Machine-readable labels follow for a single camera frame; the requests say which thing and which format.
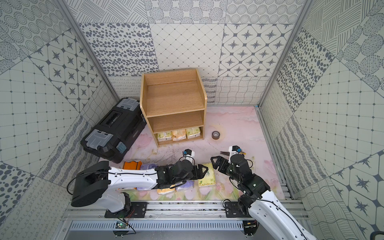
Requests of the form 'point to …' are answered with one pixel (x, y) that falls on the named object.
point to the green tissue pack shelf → (209, 178)
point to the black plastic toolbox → (111, 137)
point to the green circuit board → (120, 224)
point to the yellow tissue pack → (179, 135)
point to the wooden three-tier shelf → (173, 103)
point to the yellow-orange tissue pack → (165, 191)
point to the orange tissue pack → (132, 165)
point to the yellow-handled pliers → (228, 153)
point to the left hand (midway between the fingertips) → (206, 167)
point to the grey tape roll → (215, 135)
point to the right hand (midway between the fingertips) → (216, 163)
